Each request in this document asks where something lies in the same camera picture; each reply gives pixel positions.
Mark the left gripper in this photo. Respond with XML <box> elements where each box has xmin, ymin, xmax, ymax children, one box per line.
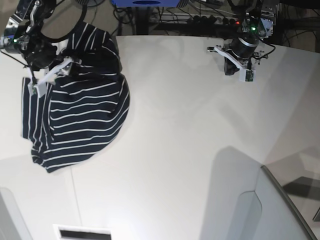
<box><xmin>224</xmin><ymin>36</ymin><xmax>259</xmax><ymax>76</ymax></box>

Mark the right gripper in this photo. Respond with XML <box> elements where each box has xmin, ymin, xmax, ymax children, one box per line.
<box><xmin>24</xmin><ymin>39</ymin><xmax>58</xmax><ymax>70</ymax></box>

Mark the navy white striped t-shirt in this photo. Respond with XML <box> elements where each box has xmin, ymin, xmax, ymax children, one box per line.
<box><xmin>21</xmin><ymin>22</ymin><xmax>130</xmax><ymax>173</ymax></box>

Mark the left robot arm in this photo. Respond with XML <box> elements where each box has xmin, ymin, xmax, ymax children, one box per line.
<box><xmin>223</xmin><ymin>0</ymin><xmax>278</xmax><ymax>82</ymax></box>

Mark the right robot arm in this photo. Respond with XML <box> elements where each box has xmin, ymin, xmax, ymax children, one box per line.
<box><xmin>0</xmin><ymin>0</ymin><xmax>58</xmax><ymax>71</ymax></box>

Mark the white power strip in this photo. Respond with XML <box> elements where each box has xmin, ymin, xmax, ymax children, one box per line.
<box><xmin>158</xmin><ymin>13</ymin><xmax>242</xmax><ymax>26</ymax></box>

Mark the blue plastic bin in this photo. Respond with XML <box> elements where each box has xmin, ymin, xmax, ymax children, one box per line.
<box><xmin>111</xmin><ymin>0</ymin><xmax>182</xmax><ymax>8</ymax></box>

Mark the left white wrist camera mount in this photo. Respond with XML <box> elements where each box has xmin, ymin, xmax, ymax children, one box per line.
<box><xmin>207</xmin><ymin>43</ymin><xmax>268</xmax><ymax>82</ymax></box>

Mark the grey metal edge rail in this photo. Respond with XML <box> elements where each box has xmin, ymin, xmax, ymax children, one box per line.
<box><xmin>261</xmin><ymin>165</ymin><xmax>317</xmax><ymax>240</ymax></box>

